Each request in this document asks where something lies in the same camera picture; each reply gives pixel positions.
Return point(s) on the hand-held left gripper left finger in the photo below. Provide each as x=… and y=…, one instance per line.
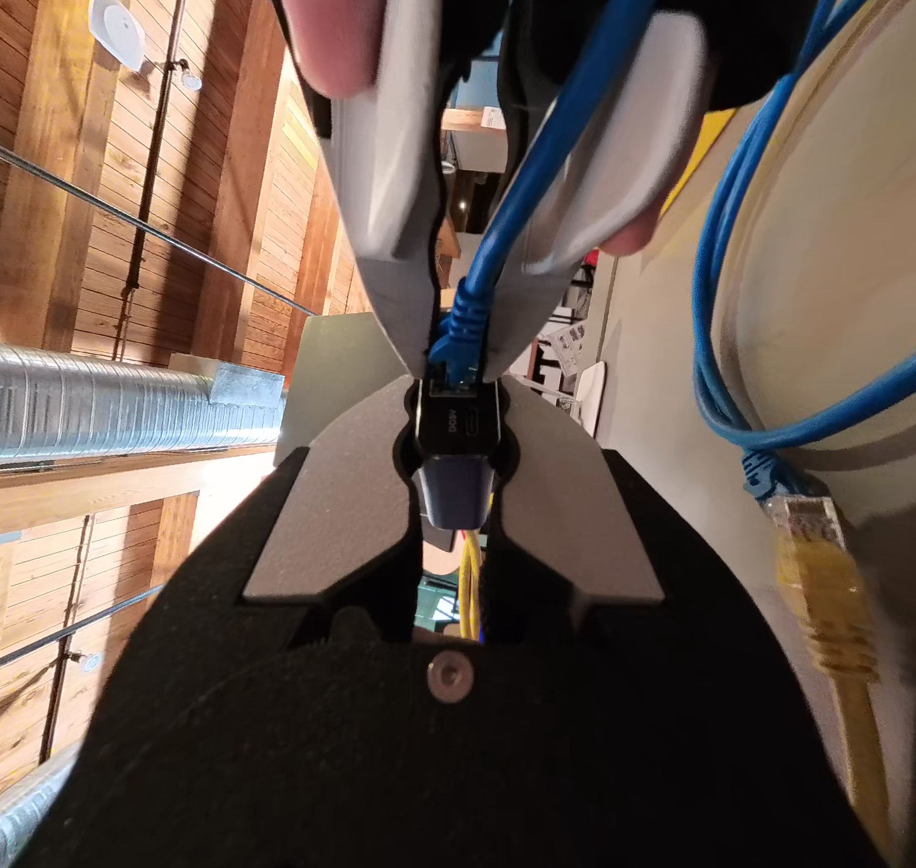
x=336, y=510

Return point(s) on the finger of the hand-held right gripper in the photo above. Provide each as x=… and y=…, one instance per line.
x=622, y=152
x=401, y=167

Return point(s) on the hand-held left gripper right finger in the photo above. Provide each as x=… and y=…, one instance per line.
x=572, y=510

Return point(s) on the yellow plastic bin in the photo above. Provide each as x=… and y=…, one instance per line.
x=698, y=152

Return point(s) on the black ethernet port adapter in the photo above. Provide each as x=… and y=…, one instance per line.
x=458, y=431

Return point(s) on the person's right hand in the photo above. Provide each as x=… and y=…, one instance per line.
x=329, y=17

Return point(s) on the black ceiling light track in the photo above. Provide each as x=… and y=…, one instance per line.
x=161, y=131

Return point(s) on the white ceiling device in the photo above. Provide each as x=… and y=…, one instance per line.
x=118, y=27

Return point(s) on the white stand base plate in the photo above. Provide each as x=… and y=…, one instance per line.
x=592, y=399

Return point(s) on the silver ventilation duct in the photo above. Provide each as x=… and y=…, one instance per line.
x=107, y=403

